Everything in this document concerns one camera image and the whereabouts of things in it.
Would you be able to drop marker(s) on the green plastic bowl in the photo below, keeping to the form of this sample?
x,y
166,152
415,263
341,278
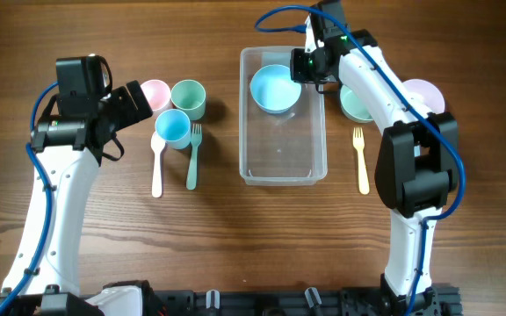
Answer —
x,y
352,107

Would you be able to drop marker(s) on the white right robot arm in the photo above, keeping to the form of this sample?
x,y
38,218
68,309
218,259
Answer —
x,y
419,175

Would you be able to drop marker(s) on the white plastic spoon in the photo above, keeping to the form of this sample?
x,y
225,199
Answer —
x,y
158,145

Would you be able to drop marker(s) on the green plastic cup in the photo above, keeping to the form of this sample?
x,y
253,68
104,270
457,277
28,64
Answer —
x,y
189,96

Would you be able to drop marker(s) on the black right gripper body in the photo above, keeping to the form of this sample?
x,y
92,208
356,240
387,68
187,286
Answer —
x,y
299,66

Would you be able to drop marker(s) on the yellow plastic fork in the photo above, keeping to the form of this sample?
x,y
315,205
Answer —
x,y
359,145

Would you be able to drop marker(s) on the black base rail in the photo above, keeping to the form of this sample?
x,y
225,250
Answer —
x,y
139,298

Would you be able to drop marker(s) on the blue plastic cup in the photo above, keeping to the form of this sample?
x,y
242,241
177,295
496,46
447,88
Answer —
x,y
174,127

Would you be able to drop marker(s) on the clear plastic storage container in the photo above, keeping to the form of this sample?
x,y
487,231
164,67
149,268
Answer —
x,y
280,149

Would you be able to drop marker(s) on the pink plastic cup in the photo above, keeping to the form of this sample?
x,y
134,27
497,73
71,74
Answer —
x,y
158,95

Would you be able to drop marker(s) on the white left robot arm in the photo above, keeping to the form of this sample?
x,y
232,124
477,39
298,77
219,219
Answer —
x,y
49,247

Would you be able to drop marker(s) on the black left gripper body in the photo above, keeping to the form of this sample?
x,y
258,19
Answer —
x,y
134,102

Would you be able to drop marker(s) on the green plastic fork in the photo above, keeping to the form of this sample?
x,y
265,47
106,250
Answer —
x,y
196,138

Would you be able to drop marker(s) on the blue plastic bowl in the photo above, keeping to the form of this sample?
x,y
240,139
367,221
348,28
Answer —
x,y
273,89

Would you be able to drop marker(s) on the pink plastic bowl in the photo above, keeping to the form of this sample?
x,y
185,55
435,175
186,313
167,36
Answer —
x,y
426,93

